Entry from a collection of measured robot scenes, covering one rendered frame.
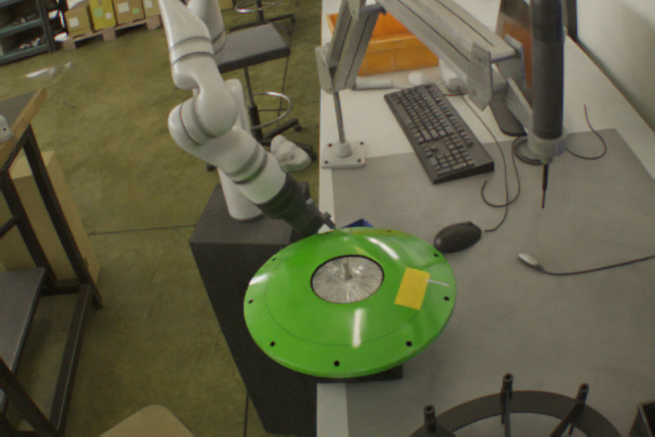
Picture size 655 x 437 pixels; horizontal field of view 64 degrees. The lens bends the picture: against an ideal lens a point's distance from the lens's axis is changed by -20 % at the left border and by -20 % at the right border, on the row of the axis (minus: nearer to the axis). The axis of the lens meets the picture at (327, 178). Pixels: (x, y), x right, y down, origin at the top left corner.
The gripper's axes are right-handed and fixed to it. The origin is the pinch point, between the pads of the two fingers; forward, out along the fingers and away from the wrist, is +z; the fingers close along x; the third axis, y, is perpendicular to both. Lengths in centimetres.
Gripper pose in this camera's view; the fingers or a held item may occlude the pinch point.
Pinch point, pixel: (334, 229)
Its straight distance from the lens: 112.9
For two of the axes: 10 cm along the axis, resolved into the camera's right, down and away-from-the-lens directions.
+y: -6.8, 7.3, -0.9
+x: 5.3, 4.0, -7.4
